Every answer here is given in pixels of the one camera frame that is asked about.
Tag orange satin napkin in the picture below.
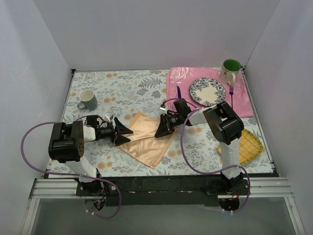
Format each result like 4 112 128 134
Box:
118 112 177 168

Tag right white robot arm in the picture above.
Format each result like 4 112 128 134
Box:
155 98 244 195

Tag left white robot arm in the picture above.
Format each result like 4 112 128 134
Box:
48 115 134 196

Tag grey mug white inside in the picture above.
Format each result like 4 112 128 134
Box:
77 89 98 111

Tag floral mug green inside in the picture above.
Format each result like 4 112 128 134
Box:
219 59 241 85

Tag purple knife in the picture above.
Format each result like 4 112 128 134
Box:
177 86 182 99

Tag blue floral plate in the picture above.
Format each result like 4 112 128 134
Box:
189 77 226 107

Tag pink floral placemat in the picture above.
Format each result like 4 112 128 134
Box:
166 67 254 118

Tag purple fork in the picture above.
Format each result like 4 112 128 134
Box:
229 85 234 108

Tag yellow bamboo mat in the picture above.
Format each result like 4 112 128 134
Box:
217 128 264 166

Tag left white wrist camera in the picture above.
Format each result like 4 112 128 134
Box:
104 113 114 122

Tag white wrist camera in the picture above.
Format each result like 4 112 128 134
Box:
159 101 168 113
104 113 114 122

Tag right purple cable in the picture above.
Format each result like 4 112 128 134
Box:
162 97 251 214

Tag purple cable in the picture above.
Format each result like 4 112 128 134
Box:
20 121 122 219
162 97 251 214

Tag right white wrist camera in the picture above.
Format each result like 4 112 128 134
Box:
159 101 168 113

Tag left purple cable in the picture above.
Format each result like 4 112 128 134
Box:
20 121 122 219

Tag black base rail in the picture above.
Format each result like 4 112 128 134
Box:
75 175 250 206

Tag aluminium frame rail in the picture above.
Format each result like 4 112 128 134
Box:
30 176 293 199

